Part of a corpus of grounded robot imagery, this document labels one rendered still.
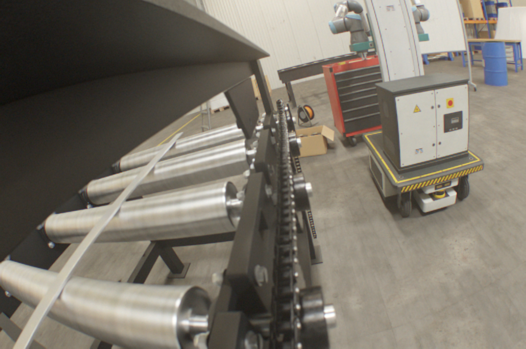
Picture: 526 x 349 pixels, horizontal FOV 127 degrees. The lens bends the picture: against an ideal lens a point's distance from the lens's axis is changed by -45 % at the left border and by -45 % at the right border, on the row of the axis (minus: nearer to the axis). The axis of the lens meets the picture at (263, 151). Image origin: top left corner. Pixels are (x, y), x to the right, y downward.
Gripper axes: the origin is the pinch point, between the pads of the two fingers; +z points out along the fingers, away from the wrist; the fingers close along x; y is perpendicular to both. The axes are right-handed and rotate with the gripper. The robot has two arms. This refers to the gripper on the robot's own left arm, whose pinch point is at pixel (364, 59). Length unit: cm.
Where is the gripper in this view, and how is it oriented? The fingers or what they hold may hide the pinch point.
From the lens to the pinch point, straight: 264.7
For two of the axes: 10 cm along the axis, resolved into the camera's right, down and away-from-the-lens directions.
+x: -9.5, 2.0, 2.6
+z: 2.4, 9.6, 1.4
